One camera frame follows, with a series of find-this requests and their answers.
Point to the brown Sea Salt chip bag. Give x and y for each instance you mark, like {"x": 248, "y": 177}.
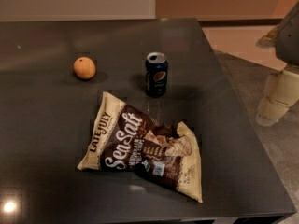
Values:
{"x": 126, "y": 139}

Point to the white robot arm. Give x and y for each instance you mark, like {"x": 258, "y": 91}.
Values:
{"x": 281, "y": 90}

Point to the blue Pepsi soda can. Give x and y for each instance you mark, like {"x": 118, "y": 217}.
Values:
{"x": 156, "y": 74}

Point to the orange fruit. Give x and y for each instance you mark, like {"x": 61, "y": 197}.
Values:
{"x": 84, "y": 68}

